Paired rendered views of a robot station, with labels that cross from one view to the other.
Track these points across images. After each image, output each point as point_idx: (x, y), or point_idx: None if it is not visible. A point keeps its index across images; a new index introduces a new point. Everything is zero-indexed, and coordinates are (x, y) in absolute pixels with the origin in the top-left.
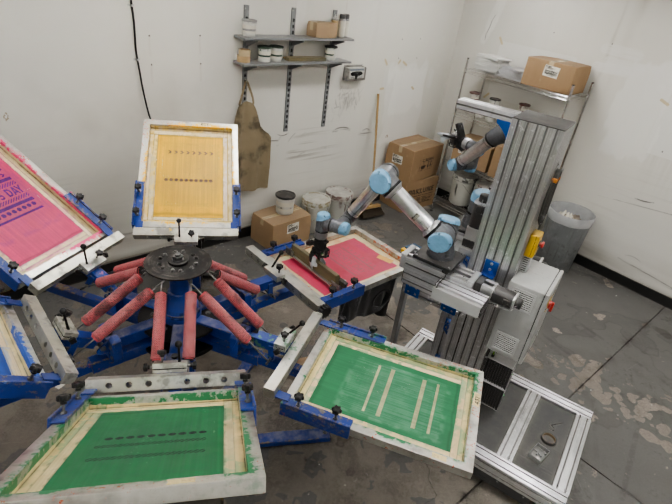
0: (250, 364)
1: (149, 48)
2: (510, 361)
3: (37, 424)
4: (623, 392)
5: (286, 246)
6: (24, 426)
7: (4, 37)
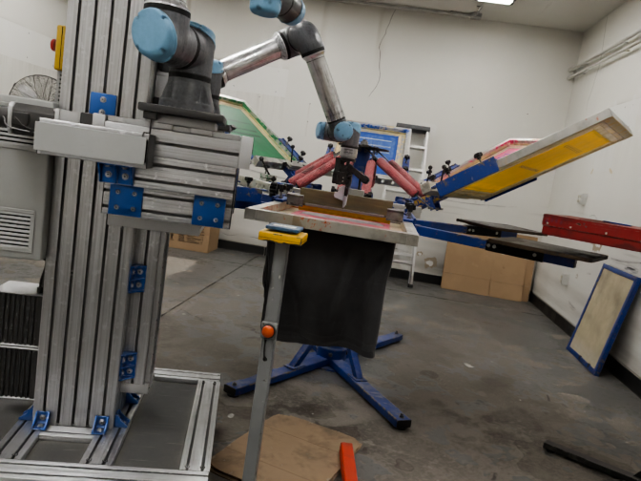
0: (387, 409)
1: None
2: (12, 285)
3: (430, 350)
4: None
5: (401, 209)
6: (433, 348)
7: None
